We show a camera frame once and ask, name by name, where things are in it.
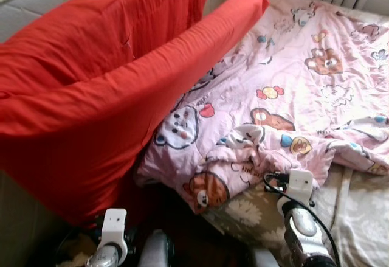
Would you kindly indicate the pink cartoon print blanket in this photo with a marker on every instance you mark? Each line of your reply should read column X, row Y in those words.
column 304, row 97

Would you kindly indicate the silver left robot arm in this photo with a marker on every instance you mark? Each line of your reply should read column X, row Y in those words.
column 104, row 258

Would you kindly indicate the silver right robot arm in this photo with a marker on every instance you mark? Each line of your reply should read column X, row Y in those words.
column 304, row 233

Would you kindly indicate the grey right robot leg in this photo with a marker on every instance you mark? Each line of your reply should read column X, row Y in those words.
column 267, row 260

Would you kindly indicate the grey robot leg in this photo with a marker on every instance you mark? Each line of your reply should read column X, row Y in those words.
column 267, row 260
column 155, row 252

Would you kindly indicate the beige floral bed sheet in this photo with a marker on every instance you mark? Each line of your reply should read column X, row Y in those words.
column 358, row 218

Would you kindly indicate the grey left robot leg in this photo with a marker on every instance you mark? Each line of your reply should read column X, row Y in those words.
column 155, row 252

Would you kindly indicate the large red cushion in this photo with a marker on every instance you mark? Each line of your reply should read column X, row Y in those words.
column 91, row 139
column 121, row 24

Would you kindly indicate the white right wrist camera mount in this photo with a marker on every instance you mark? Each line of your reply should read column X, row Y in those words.
column 301, row 185

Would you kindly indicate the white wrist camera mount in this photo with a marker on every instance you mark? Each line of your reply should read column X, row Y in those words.
column 113, row 224
column 301, row 185

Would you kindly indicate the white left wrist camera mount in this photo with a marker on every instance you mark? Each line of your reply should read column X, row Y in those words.
column 113, row 224

